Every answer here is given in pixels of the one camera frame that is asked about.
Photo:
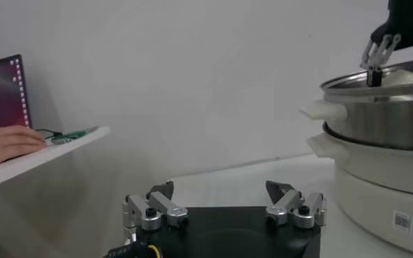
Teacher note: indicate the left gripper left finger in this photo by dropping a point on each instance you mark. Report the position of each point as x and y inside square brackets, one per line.
[167, 208]

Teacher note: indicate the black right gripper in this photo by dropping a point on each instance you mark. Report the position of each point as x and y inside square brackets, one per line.
[409, 21]

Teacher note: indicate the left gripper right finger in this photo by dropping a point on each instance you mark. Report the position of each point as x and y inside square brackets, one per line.
[286, 205]

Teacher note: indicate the white steamed baozi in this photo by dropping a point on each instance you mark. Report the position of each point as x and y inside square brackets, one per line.
[402, 78]

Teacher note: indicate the steel steamer basket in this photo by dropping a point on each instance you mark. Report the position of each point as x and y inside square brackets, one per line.
[385, 119]

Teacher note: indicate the person's bare hand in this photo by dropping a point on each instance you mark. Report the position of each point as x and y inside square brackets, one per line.
[6, 143]

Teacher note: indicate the white electric cooker pot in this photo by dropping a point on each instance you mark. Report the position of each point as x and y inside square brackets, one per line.
[374, 168]

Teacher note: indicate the white side table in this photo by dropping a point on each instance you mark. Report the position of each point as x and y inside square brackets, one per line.
[34, 159]

